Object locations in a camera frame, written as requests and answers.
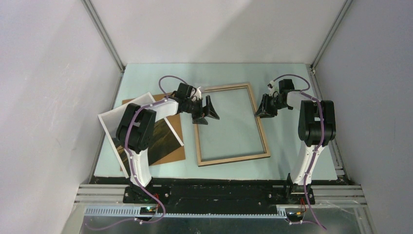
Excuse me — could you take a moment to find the wooden picture frame with glass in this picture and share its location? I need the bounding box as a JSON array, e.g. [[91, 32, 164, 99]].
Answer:
[[194, 83, 270, 167]]

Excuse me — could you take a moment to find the aluminium corner post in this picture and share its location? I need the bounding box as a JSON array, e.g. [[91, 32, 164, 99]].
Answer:
[[81, 0, 126, 73], [311, 0, 353, 70]]

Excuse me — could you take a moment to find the right aluminium corner post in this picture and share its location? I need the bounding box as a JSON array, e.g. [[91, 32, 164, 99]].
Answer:
[[311, 0, 353, 70]]

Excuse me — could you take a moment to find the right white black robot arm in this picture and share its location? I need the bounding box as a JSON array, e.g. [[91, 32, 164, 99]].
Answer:
[[255, 76, 336, 204]]

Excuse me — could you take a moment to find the brown cardboard backing board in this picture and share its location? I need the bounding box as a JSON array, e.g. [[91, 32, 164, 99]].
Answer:
[[120, 93, 187, 172]]

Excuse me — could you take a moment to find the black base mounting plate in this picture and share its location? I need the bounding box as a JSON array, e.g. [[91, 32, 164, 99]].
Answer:
[[123, 185, 315, 215]]

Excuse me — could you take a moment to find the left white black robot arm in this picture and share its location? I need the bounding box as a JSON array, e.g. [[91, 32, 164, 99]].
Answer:
[[116, 83, 220, 203]]

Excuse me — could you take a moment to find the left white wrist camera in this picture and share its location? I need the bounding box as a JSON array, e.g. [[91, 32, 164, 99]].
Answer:
[[190, 87, 204, 101]]

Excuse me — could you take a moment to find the aluminium front rail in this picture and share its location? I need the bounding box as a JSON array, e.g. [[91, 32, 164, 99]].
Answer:
[[75, 184, 367, 207]]

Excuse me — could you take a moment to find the left aluminium corner post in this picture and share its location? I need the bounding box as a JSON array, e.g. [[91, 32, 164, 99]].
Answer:
[[81, 0, 126, 73]]

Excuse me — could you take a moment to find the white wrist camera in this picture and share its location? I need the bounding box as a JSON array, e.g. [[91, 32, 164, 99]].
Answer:
[[190, 87, 204, 101], [267, 80, 279, 96]]

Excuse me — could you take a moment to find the landscape photo print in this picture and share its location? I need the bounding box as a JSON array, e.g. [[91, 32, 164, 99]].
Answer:
[[94, 92, 164, 178]]

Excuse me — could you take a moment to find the grey slotted cable duct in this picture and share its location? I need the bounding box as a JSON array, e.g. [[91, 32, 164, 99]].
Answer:
[[84, 206, 288, 219]]

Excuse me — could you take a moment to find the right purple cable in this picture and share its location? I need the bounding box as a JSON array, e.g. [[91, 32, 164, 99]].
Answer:
[[273, 73, 328, 231]]

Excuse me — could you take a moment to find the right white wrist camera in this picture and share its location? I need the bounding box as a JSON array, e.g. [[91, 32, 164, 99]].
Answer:
[[267, 80, 279, 96]]

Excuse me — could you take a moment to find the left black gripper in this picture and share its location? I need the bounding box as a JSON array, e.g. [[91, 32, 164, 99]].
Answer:
[[185, 96, 219, 125]]

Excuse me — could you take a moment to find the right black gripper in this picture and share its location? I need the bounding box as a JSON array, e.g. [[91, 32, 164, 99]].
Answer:
[[254, 94, 287, 118]]

